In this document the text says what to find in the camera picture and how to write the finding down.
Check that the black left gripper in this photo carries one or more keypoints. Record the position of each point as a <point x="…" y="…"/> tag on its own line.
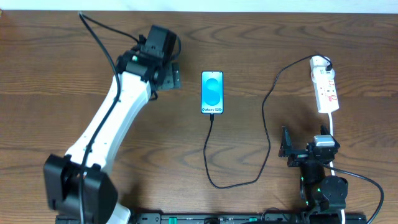
<point x="171" y="78"/>

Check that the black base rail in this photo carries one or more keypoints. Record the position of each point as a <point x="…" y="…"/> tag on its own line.
<point x="156" y="218"/>

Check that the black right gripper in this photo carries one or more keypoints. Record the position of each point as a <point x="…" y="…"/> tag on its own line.
<point x="301" y="157"/>

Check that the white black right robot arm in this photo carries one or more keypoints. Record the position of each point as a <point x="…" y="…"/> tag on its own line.
<point x="325" y="195"/>

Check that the white power strip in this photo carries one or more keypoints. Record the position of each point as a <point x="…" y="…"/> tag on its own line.
<point x="325" y="92"/>

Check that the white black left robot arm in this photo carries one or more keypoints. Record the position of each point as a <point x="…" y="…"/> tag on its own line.
<point x="77" y="184"/>

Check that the white USB charger plug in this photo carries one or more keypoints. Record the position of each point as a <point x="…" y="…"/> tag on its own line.
<point x="320" y="74"/>

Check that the blue Galaxy smartphone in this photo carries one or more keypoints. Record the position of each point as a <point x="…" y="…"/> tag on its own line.
<point x="212" y="92"/>

